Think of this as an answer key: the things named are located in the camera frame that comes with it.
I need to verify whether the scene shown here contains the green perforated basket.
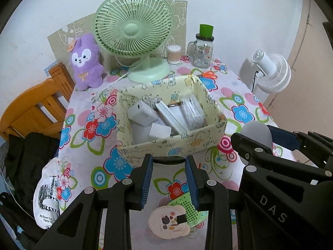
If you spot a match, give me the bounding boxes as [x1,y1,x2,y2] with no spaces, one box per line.
[168,191,209,228]

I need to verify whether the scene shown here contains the wooden chair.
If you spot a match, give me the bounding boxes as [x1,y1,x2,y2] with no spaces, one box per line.
[0,62,76,139]

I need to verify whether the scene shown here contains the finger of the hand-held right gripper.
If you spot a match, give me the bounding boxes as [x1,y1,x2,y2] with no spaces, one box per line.
[267,124,333,168]
[231,132,327,179]

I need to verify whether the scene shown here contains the white clip fan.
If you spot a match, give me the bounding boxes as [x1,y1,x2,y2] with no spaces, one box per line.
[251,51,292,93]

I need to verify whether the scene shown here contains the long white box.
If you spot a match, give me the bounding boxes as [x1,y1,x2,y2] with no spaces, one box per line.
[155,101,186,136]

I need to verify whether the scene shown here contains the cream round sticker plate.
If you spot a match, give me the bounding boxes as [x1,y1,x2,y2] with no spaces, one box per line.
[148,204,191,240]

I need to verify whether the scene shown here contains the green desk fan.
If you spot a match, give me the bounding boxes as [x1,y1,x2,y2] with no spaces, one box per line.
[93,0,175,83]

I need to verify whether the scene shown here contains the white fan power cable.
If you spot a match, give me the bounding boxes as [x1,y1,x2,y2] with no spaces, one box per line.
[91,66,132,103]

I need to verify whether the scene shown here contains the green plastic cup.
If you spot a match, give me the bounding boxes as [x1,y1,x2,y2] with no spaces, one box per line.
[199,24,214,38]

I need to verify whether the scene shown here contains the beige board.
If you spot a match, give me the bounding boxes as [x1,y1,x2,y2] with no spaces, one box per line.
[265,0,333,162]

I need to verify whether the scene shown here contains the purple plush toy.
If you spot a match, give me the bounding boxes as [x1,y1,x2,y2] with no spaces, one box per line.
[68,33,106,91]

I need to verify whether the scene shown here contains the yellow printed storage box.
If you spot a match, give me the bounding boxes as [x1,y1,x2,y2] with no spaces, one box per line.
[116,75,227,165]

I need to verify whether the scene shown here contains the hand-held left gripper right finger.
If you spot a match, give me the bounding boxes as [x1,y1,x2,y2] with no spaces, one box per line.
[185,155,242,250]

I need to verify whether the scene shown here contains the black cloth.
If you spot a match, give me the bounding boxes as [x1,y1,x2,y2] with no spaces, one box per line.
[4,132,61,219]

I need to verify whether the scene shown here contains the cotton swab container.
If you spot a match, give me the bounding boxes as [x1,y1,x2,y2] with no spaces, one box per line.
[167,45,182,64]

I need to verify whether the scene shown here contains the white power adapter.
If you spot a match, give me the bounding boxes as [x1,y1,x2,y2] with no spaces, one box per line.
[127,101,157,126]

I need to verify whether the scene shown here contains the beige bear printed cloth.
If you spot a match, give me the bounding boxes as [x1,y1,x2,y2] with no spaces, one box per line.
[165,0,188,58]
[47,12,98,65]

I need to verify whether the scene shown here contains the glass jar mug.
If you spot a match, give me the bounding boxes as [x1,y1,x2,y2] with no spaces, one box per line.
[186,34,214,68]

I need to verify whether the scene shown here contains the black fan cable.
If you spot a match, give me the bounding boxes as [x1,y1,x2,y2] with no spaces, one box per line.
[251,69,261,91]

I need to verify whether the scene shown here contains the small white box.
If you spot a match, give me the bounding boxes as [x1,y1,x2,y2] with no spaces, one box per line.
[148,123,172,142]

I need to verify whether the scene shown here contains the clear plastic pack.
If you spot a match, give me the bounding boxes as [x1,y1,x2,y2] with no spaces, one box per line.
[179,94,206,131]

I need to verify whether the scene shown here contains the grey oval object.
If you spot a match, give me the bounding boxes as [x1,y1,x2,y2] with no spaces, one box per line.
[239,122,273,165]

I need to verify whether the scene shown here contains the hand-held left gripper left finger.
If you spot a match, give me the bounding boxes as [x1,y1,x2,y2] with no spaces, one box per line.
[39,154,154,250]

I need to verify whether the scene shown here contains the white printed tote bag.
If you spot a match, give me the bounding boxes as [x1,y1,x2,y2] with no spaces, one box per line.
[33,157,78,230]

